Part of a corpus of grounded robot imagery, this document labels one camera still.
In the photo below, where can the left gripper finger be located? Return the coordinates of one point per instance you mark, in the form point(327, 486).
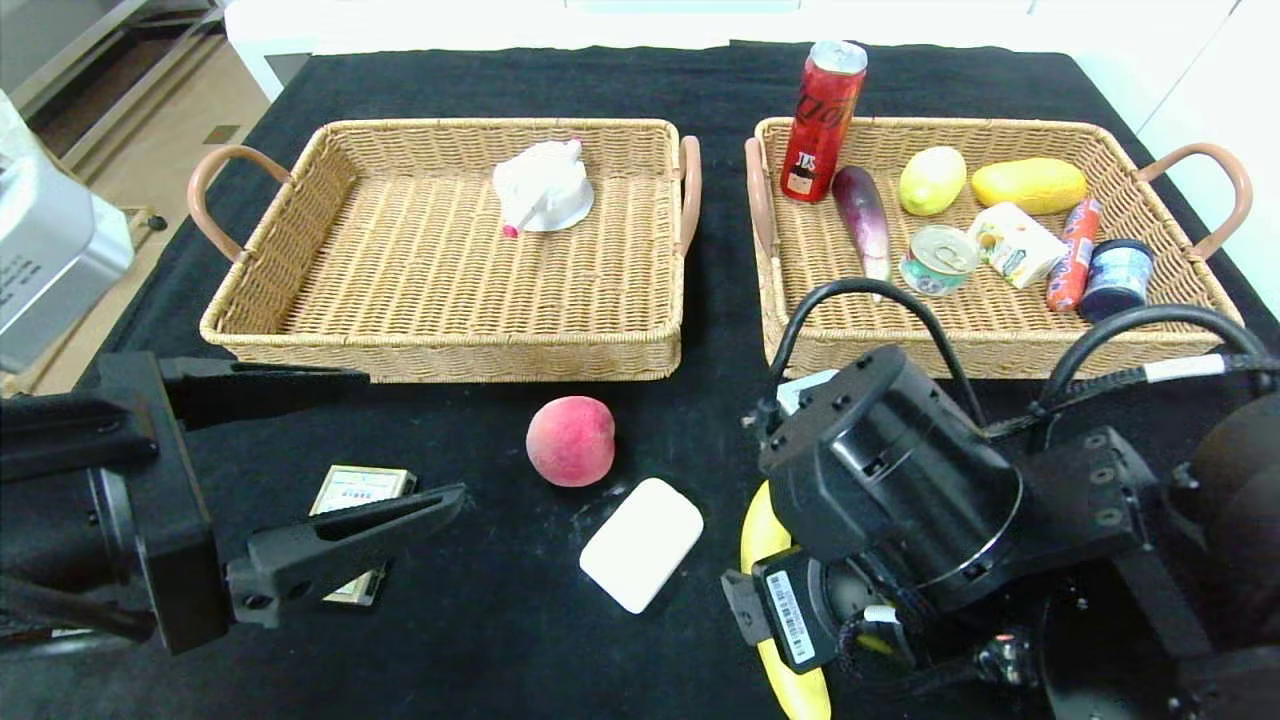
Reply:
point(265, 590)
point(250, 390)

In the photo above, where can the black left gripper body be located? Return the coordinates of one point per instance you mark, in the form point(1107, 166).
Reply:
point(172, 500)

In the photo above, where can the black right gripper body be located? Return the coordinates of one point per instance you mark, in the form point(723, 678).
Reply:
point(790, 617)

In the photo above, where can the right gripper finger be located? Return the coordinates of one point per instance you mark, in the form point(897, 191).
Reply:
point(745, 610)

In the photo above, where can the yellow banana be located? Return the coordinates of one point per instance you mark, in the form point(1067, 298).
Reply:
point(765, 530)

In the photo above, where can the playing card box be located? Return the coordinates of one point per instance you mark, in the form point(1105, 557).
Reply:
point(360, 487)

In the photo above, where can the pull-tab tin can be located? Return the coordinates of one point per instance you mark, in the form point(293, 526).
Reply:
point(940, 262)

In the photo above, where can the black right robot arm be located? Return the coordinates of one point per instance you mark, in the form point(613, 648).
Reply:
point(880, 450)

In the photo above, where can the white soap bar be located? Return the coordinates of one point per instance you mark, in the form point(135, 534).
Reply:
point(642, 545)

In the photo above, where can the wooden rack on casters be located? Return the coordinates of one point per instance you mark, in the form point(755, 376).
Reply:
point(158, 222)

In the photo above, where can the pink peach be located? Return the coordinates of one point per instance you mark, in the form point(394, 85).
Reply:
point(571, 442)

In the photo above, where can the black tablecloth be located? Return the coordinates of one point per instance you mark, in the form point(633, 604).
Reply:
point(500, 680)

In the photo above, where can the green floor sticker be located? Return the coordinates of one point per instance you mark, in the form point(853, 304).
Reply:
point(224, 135)

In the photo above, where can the white hanging cloth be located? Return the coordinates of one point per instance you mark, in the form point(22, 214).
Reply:
point(10, 125)

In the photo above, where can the white table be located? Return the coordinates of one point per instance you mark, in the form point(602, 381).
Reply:
point(280, 30)

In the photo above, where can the purple eggplant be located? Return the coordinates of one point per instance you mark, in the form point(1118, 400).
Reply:
point(862, 220)

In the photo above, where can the small white juice carton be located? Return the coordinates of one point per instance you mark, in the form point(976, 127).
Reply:
point(1018, 245)

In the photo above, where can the yellow-green lemon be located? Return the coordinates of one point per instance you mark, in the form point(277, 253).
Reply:
point(932, 181)

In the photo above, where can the red wrapped sausage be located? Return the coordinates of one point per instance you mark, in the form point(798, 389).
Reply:
point(1075, 255)

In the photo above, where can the dark blue yogurt cup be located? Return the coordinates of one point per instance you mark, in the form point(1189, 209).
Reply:
point(1117, 282)

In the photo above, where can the yellow mango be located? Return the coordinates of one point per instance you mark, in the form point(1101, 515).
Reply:
point(1028, 186)

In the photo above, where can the red soda can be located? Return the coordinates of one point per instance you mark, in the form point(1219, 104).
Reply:
point(822, 118)

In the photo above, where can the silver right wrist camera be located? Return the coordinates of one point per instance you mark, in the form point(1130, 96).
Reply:
point(805, 392)

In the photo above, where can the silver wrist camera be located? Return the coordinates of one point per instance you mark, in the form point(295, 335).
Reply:
point(50, 270)
point(805, 392)

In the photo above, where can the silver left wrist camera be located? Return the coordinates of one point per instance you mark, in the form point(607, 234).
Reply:
point(50, 270)

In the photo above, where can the low shelf with grey frame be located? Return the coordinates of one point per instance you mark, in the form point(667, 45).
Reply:
point(40, 40)

